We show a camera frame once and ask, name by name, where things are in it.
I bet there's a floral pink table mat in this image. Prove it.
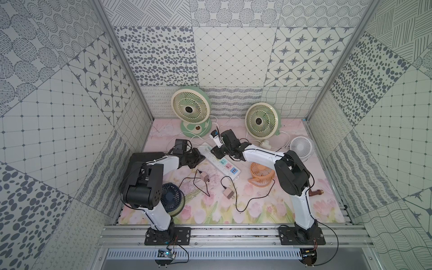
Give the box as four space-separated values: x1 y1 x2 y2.
118 118 345 225

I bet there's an orange small fan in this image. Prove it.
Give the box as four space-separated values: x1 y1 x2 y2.
248 163 276 187

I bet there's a black cable of blue fan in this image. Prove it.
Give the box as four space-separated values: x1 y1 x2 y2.
178 168 212 198

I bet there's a small white fan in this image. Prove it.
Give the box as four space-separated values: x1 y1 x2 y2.
290 136 314 160

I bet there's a left green cream desk fan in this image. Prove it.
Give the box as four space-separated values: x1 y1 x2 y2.
171 86 212 138

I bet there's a black cable of white fan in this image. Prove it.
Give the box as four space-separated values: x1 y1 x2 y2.
237 137 288 153

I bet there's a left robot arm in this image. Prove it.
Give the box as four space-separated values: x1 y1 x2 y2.
119 139 205 233

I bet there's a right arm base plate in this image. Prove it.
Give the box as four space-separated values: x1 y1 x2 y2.
278 225 326 246

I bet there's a dark blue small fan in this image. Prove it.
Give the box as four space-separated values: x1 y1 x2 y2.
161 183 186 217

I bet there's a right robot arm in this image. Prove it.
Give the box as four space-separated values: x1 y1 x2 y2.
210 129 318 240

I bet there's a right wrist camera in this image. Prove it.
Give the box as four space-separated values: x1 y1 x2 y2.
210 129 223 147

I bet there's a right green cream desk fan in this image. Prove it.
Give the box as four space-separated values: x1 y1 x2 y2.
245 102 281 140

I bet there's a white fan handle knob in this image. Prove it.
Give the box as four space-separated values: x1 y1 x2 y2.
260 139 272 150

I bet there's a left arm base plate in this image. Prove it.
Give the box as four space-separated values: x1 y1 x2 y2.
144 227 191 246

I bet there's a black tablet pad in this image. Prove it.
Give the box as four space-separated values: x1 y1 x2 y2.
119 152 165 194

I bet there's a white cable of left fan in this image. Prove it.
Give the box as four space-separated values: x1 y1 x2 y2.
182 114 247 144

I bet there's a white power strip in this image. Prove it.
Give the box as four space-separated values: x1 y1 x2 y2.
198 143 241 180

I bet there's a black cable of orange fan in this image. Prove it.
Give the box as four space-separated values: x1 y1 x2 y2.
220 175 276 213

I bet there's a green cream desk fan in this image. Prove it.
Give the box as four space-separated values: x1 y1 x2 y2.
171 86 212 138
245 102 281 140

